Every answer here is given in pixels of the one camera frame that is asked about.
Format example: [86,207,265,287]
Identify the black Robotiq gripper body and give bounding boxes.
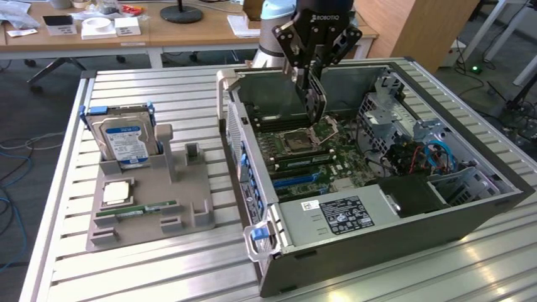
[293,0,355,48]

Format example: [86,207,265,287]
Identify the black Nvidia graphics card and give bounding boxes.
[291,64,329,126]

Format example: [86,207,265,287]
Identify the stack of white papers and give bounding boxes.
[225,14,263,38]

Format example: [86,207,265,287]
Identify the wooden cabinet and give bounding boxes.
[351,0,481,74]

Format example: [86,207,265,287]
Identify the white box with red dot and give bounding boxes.
[443,39,467,69]

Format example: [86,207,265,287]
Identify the silver disk bay cage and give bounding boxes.
[358,74,425,152]

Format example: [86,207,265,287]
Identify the black lamp base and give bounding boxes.
[158,0,205,24]

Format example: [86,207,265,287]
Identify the silver socket cover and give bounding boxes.
[309,121,341,148]

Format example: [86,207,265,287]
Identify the CPU socket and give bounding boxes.
[278,127,319,152]

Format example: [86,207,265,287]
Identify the small white labelled box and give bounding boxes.
[113,17,141,38]

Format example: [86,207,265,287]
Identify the green Dell motherboard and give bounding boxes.
[246,108,378,202]

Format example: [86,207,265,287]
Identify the blue expansion slot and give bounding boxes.
[270,174,318,189]

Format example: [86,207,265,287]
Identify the flat white box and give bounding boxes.
[78,26,118,41]

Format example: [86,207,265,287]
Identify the white tape roll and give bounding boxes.
[82,17,111,32]

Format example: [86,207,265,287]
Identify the hard disk in blue caddy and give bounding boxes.
[78,102,155,167]

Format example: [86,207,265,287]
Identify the grey power supply unit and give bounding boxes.
[275,184,399,248]

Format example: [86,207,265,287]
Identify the white box with black top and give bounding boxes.
[42,14,78,36]

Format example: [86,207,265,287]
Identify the black office chair base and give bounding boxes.
[24,55,126,94]

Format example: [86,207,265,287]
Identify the wooden office desk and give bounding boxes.
[0,0,381,69]

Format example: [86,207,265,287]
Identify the blue case latch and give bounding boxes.
[247,226,269,242]

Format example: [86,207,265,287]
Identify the silver CPU chip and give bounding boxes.
[101,181,131,205]

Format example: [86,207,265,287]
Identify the small white card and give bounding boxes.
[5,28,38,38]

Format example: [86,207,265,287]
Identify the clear plastic bag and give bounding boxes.
[0,0,41,31]

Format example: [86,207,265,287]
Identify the grey plastic parts rack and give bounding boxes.
[85,123,217,252]

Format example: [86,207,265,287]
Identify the grey open PC case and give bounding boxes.
[215,61,537,298]

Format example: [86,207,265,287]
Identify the white table frame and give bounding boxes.
[457,0,537,86]

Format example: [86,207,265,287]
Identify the blue data wire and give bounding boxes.
[422,141,458,176]

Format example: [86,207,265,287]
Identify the silver disk bay bracket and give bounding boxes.
[427,166,502,207]

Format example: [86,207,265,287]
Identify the white floor cable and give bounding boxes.
[0,131,63,151]

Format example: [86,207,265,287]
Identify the blue floor cable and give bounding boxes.
[0,150,34,273]

